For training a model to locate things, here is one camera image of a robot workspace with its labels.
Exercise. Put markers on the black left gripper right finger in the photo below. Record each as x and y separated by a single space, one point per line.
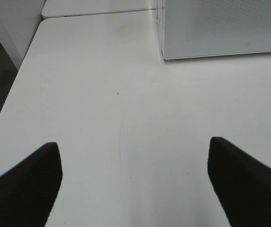
242 184

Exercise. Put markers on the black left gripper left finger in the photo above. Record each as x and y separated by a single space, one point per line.
29 189

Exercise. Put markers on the white microwave door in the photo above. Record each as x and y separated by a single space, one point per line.
198 28

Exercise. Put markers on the white adjacent table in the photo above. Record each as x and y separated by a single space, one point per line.
70 8

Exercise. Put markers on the white microwave oven body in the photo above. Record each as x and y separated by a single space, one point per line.
158 23

